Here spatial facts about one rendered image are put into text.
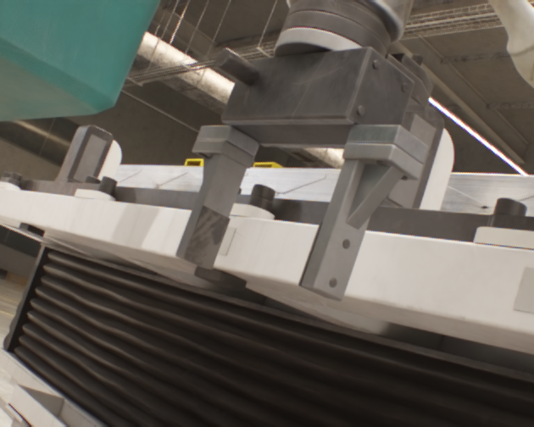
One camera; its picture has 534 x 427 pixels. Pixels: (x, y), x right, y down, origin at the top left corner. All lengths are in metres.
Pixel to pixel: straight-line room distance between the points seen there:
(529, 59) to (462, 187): 0.37
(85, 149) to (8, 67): 1.37
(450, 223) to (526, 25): 0.61
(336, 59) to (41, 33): 0.30
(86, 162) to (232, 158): 1.05
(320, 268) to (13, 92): 0.24
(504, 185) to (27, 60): 0.77
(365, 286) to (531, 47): 0.67
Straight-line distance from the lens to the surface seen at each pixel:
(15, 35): 0.21
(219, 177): 0.55
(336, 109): 0.46
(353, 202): 0.44
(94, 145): 1.60
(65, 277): 2.09
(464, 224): 0.70
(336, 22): 0.50
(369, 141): 0.44
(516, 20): 1.26
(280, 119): 0.50
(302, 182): 1.19
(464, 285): 0.62
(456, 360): 0.99
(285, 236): 0.81
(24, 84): 0.23
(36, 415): 1.63
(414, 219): 0.75
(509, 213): 0.64
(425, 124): 0.85
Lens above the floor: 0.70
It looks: 10 degrees up
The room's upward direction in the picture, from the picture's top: 20 degrees clockwise
